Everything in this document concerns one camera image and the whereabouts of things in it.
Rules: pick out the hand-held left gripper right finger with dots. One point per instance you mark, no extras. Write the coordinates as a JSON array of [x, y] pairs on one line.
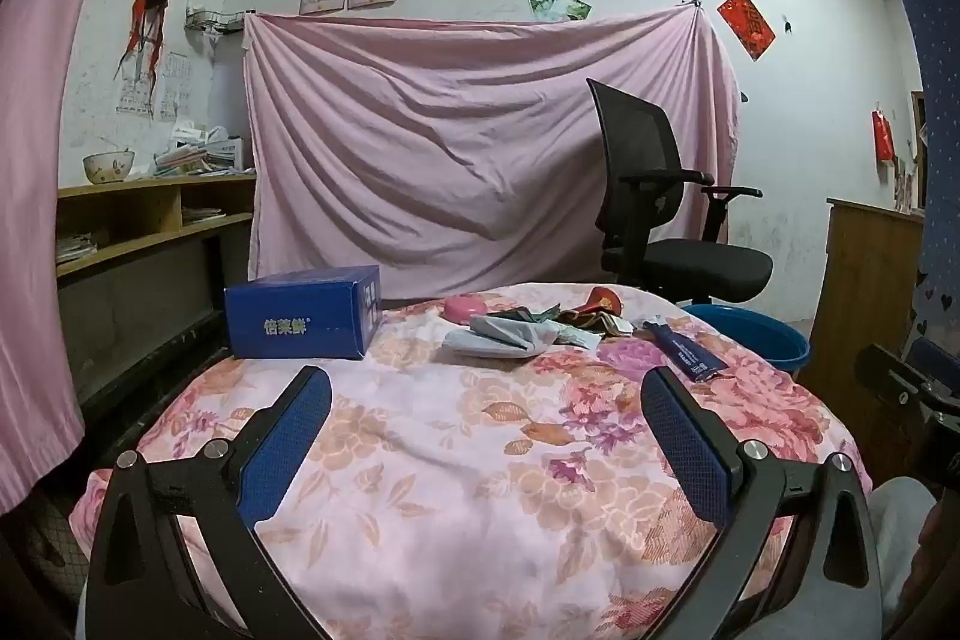
[[686, 452]]

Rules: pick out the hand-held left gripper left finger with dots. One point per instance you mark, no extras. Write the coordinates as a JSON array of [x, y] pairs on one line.
[[289, 441]]

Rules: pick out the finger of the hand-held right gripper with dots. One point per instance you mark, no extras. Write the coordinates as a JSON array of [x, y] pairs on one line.
[[889, 374]]

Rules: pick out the blue plastic basin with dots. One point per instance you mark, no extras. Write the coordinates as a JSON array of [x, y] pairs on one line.
[[780, 351]]

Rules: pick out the red fabric pouch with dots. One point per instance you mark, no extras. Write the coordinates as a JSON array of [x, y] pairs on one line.
[[600, 302]]

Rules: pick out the pink plastic lid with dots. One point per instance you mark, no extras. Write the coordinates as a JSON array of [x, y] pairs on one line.
[[463, 308]]

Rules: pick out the brown wooden cabinet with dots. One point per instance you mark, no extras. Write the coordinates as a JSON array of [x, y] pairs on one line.
[[862, 310]]

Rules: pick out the blue tube packet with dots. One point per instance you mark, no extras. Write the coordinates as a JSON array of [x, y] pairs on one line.
[[686, 351]]

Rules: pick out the person's right leg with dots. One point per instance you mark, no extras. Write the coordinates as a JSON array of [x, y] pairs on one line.
[[900, 535]]

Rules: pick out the blue cardboard box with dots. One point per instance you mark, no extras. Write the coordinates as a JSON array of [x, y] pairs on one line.
[[300, 317]]

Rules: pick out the small printed card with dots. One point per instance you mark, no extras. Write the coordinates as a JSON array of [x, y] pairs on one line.
[[619, 326]]

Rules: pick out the white printed sachet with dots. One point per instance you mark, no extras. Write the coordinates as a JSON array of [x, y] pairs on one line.
[[576, 336]]

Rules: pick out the dark green wrapper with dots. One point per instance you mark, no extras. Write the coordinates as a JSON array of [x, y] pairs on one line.
[[525, 316]]

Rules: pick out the grey white plastic bag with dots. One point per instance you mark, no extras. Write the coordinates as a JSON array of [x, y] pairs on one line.
[[499, 340]]

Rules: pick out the red hanging packet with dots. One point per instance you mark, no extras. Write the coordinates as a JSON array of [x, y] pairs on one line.
[[883, 138]]

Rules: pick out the papers in small compartment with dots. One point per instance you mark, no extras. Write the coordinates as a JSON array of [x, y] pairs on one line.
[[202, 215]]

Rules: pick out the wooden shelf unit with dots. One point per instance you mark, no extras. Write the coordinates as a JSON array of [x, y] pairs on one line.
[[150, 239]]

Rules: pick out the papers in wide compartment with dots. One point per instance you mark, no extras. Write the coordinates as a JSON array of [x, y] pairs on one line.
[[75, 248]]

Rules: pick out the blue patterned curtain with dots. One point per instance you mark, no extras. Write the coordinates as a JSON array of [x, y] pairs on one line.
[[934, 85]]

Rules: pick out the pile of papers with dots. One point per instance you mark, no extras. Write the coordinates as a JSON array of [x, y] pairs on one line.
[[195, 156]]

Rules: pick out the pink hanging sheet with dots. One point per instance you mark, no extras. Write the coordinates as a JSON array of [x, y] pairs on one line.
[[420, 160]]

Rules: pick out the black office chair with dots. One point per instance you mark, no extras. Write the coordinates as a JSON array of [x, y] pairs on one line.
[[637, 138]]

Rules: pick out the pink curtain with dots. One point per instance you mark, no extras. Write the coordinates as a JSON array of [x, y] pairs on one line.
[[37, 235]]

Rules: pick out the floral ceramic bowl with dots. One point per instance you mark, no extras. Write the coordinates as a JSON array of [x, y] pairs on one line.
[[109, 168]]

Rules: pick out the red diamond paper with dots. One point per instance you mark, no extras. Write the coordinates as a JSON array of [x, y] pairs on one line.
[[746, 24]]

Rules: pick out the white wall calendar sheets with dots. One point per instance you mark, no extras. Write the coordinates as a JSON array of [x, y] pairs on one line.
[[135, 96]]

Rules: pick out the red tasselled wall ornament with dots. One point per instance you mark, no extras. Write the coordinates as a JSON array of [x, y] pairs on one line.
[[150, 10]]

